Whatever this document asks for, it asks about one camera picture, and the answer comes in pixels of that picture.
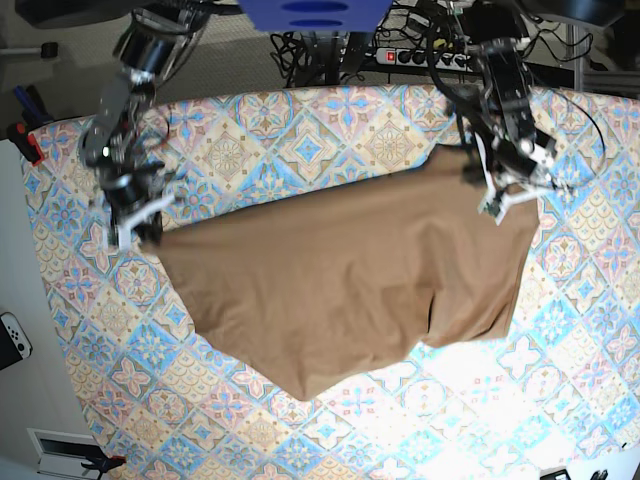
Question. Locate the patterned tile tablecloth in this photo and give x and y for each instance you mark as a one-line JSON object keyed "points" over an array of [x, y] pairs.
{"points": [[561, 389]]}

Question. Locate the brown t-shirt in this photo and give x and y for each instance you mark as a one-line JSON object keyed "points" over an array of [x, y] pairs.
{"points": [[312, 289]]}

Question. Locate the orange black bottom clamp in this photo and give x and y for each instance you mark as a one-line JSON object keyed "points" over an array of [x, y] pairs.
{"points": [[103, 464]]}

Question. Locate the white game controller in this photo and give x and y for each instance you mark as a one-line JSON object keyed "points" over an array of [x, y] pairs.
{"points": [[17, 334]]}

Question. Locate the blue handled clamp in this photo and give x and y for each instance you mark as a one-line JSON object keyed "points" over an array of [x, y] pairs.
{"points": [[34, 111]]}

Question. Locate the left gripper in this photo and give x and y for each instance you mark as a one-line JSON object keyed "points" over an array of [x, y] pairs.
{"points": [[514, 173]]}

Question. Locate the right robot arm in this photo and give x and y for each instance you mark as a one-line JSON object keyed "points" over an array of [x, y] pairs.
{"points": [[132, 188]]}

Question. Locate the white power strip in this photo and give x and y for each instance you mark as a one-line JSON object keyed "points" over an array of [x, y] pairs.
{"points": [[446, 61]]}

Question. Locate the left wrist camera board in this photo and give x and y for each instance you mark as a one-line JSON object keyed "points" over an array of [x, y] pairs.
{"points": [[494, 209]]}

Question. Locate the white wall vent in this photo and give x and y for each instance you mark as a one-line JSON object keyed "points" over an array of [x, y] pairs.
{"points": [[61, 455]]}

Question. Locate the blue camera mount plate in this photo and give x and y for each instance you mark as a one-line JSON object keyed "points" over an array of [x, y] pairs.
{"points": [[315, 15]]}

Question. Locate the red black table clamp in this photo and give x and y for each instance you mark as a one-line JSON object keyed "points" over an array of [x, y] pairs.
{"points": [[26, 143]]}

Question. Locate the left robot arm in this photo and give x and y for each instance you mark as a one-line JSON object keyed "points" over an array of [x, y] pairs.
{"points": [[494, 37]]}

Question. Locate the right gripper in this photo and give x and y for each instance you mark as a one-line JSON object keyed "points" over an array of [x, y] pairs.
{"points": [[143, 221]]}

